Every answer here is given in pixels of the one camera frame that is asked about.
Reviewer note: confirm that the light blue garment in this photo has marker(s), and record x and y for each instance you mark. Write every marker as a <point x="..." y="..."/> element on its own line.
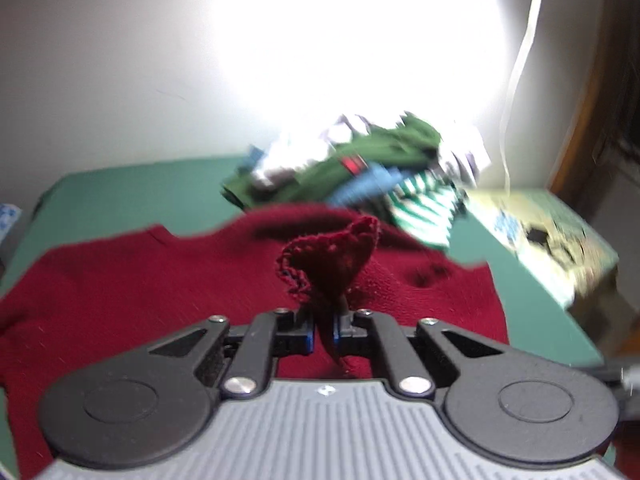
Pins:
<point x="375" y="181"/>

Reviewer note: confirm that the blue white checkered towel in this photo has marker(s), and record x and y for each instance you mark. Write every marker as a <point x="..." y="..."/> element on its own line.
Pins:
<point x="9" y="215"/>

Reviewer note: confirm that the dark red knit sweater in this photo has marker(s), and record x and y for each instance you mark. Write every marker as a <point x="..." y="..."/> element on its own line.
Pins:
<point x="78" y="304"/>

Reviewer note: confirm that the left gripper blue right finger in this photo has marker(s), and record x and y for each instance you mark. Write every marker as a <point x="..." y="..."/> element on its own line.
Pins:
<point x="378" y="338"/>

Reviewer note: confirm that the pale patterned bed sheet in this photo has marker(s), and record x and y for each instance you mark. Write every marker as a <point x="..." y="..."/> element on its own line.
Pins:
<point x="555" y="245"/>

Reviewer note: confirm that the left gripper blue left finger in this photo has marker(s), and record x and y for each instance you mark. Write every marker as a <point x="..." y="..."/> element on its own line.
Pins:
<point x="253" y="351"/>

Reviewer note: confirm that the green bed sheet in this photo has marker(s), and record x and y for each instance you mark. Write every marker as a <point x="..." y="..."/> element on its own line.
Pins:
<point x="184" y="198"/>

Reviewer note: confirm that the green white striped garment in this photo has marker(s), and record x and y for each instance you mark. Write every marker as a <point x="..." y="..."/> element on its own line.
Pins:
<point x="425" y="206"/>

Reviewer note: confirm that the black charger with cable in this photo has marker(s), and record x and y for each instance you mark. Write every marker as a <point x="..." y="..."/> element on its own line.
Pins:
<point x="537" y="236"/>

